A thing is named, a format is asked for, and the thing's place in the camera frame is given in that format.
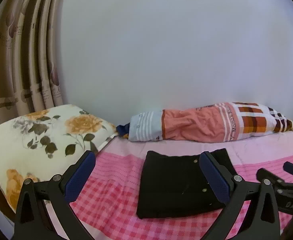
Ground black pants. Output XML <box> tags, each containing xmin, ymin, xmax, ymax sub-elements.
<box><xmin>136</xmin><ymin>151</ymin><xmax>225</xmax><ymax>219</ymax></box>

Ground pink checked bedsheet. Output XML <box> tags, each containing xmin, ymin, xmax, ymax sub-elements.
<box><xmin>71</xmin><ymin>132</ymin><xmax>293</xmax><ymax>239</ymax></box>

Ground cream floral pillow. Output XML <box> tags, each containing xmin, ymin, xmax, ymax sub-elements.
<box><xmin>0</xmin><ymin>105</ymin><xmax>116</xmax><ymax>211</ymax></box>

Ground orange patterned bolster pillow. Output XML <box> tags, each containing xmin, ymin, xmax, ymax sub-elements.
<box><xmin>117</xmin><ymin>102</ymin><xmax>293</xmax><ymax>143</ymax></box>

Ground beige curtain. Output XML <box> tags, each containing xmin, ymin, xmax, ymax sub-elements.
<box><xmin>0</xmin><ymin>0</ymin><xmax>63</xmax><ymax>124</ymax></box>

